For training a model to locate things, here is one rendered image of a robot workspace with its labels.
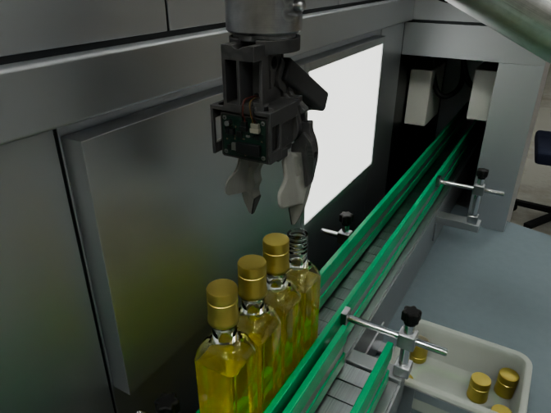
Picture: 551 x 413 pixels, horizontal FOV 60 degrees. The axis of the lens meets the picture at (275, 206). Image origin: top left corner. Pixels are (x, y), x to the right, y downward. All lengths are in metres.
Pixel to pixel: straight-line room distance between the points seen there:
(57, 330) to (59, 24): 0.32
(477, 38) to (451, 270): 0.63
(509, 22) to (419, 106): 1.12
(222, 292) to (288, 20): 0.28
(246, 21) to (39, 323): 0.37
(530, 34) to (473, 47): 0.92
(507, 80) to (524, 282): 0.54
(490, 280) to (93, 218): 1.05
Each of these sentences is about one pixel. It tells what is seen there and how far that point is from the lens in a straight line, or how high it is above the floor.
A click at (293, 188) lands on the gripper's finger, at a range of 0.53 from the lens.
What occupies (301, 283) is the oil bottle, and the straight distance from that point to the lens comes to 0.66.
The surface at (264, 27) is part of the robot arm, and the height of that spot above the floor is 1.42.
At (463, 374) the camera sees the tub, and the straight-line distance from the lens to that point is 1.03.
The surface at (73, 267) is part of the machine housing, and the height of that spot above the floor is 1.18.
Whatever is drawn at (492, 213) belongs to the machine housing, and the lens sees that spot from 1.58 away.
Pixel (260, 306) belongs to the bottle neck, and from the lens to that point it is 0.58.
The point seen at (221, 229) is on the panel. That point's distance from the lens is 0.71.
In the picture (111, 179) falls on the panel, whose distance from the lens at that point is 0.53.
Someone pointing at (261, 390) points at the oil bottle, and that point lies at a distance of 0.64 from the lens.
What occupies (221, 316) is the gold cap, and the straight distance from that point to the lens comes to 0.52.
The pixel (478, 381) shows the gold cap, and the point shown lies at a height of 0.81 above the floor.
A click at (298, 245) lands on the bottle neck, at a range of 0.65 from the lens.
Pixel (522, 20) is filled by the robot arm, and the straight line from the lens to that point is 0.54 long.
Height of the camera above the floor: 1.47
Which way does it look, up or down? 27 degrees down
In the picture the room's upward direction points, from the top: straight up
